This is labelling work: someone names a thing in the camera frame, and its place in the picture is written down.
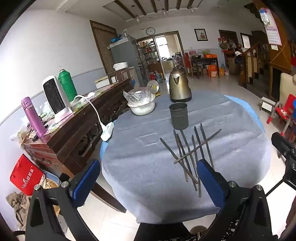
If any dark wooden chair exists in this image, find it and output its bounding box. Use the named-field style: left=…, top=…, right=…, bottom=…
left=107, top=70, right=130, bottom=84

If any green thermos flask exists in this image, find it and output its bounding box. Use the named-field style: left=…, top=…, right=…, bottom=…
left=58, top=69, right=78, bottom=102

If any white fan heater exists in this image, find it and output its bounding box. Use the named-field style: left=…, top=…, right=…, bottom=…
left=42, top=75, right=73, bottom=116

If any white bowl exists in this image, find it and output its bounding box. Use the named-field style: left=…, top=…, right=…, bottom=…
left=128, top=94, right=156, bottom=116

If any metal utensil holder cup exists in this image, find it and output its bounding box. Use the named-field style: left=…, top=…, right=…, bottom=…
left=169, top=103, right=188, bottom=130

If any pink wall calendar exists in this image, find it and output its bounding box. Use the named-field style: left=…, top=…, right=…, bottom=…
left=260, top=8, right=282, bottom=46

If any grey refrigerator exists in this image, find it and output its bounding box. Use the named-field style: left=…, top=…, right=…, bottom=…
left=110, top=36, right=145, bottom=86

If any brown crumpled cloth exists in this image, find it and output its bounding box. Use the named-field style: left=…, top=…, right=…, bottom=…
left=6, top=191, right=29, bottom=226

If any wooden staircase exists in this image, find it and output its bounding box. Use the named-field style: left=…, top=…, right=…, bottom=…
left=239, top=30, right=294, bottom=98

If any glass display cabinet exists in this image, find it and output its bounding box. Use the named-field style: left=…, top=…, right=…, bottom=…
left=136, top=38, right=160, bottom=70

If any white power strip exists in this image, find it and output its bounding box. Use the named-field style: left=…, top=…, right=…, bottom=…
left=100, top=122, right=115, bottom=142

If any brown door curtain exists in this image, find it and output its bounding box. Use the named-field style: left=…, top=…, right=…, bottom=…
left=90, top=20, right=118, bottom=75

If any dark wooden dining table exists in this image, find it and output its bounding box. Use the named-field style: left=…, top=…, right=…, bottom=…
left=190, top=57, right=220, bottom=78

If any small round fan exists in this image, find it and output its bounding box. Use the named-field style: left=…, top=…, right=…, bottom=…
left=147, top=80, right=160, bottom=92

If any dark wooden sideboard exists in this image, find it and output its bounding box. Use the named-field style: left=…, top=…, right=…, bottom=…
left=23, top=77, right=139, bottom=176

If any red children's chair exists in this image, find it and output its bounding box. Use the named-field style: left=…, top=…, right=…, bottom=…
left=266, top=94, right=296, bottom=137

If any grey tablecloth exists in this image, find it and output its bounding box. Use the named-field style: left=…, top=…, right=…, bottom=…
left=101, top=90, right=271, bottom=224

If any white chest freezer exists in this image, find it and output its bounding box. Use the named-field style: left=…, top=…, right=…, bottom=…
left=127, top=66, right=139, bottom=87

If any red paper bag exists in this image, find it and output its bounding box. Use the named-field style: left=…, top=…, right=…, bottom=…
left=10, top=154, right=45, bottom=196

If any pile of grey chopsticks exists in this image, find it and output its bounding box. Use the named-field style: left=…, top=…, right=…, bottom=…
left=160, top=123, right=222, bottom=198

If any white step stool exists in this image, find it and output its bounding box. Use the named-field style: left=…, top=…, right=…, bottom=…
left=259, top=97, right=277, bottom=112

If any clear plastic-wrapped glass jar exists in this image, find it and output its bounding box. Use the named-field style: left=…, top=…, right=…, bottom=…
left=123, top=87, right=155, bottom=104

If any white power cable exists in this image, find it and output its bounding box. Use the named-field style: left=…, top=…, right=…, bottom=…
left=70, top=95, right=104, bottom=127

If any orange gift box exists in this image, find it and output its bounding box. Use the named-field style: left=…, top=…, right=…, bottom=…
left=207, top=65, right=219, bottom=77

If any blue tablecloth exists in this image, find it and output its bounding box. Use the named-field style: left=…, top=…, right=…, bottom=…
left=99, top=94, right=266, bottom=167

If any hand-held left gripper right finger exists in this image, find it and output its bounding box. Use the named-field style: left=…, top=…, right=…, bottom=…
left=196, top=159, right=278, bottom=241

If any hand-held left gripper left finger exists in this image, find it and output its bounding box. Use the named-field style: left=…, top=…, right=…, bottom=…
left=25, top=159, right=101, bottom=241

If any purple thermos bottle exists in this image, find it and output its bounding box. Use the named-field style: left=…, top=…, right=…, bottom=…
left=21, top=97, right=47, bottom=138

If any golden electric kettle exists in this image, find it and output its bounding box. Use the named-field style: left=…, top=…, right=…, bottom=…
left=168, top=67, right=192, bottom=103

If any framed wall picture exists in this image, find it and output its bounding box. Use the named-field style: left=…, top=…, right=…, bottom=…
left=194, top=28, right=206, bottom=42

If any white foam box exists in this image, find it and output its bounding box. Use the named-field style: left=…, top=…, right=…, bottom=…
left=95, top=75, right=109, bottom=88

